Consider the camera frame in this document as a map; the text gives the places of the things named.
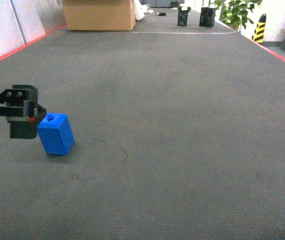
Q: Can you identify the blue rectangular plastic part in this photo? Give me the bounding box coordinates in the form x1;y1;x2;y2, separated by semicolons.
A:
37;112;75;156

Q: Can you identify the large open cardboard box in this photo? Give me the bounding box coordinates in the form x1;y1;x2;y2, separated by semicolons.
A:
62;0;136;31

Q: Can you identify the right black stand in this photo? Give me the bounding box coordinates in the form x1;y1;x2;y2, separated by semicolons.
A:
199;5;217;28

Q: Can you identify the left black stand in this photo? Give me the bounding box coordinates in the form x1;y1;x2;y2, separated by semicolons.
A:
177;6;191;27

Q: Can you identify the black stand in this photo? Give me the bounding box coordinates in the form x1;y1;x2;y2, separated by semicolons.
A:
199;5;217;28
177;6;191;27

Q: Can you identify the yellow black striped cone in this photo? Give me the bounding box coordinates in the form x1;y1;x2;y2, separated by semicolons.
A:
251;13;267;45

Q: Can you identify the green potted plant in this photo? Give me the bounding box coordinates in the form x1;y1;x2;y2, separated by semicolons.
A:
211;0;262;31

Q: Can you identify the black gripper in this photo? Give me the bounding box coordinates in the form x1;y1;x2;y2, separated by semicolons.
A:
4;84;47;140

